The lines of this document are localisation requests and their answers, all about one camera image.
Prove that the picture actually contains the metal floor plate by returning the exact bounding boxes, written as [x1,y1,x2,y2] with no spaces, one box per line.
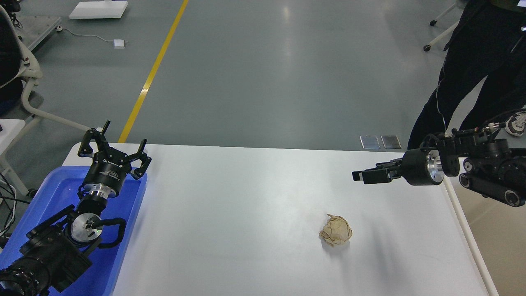
[360,135,380,150]
[381,135,402,149]

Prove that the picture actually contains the blue plastic bin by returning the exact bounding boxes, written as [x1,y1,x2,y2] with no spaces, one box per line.
[0,166,148,296]

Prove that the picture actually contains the right metal floor plate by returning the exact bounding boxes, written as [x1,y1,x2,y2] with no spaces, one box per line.
[381,135,402,149]

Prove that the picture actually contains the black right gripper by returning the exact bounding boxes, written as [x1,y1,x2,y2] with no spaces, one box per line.
[352,149,445,186]

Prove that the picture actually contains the black cables on floor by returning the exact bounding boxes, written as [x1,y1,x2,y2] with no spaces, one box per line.
[0,173,32,243]

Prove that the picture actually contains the person in black clothes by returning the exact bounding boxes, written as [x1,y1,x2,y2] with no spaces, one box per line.
[407,0,526,150]

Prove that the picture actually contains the white office chair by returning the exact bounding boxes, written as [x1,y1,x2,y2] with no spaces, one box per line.
[1,4,90,131]

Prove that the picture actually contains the left metal floor plate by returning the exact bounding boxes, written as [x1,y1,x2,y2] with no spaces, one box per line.
[360,135,380,150]

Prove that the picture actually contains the white side table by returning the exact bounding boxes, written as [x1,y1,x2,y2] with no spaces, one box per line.
[0,116,41,198]

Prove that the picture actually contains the brown paper ball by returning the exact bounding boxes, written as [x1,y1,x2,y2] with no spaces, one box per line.
[318,214,353,247]

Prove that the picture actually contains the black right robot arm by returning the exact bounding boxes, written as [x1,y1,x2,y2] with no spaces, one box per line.
[353,109,526,207]

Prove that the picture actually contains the grey platform cart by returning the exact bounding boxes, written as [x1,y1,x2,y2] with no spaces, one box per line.
[14,15,62,51]

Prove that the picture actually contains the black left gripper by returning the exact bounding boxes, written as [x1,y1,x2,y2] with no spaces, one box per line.
[78,120,152,198]

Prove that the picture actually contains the white power adapter with cable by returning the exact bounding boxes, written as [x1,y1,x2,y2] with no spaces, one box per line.
[55,25,127,49]

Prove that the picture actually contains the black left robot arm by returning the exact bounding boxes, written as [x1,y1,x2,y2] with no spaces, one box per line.
[1,121,152,296]

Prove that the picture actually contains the white plastic bin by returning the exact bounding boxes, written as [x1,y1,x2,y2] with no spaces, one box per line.
[447,177,526,296]

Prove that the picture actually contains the white foam board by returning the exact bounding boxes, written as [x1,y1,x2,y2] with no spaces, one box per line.
[68,0,129,19]

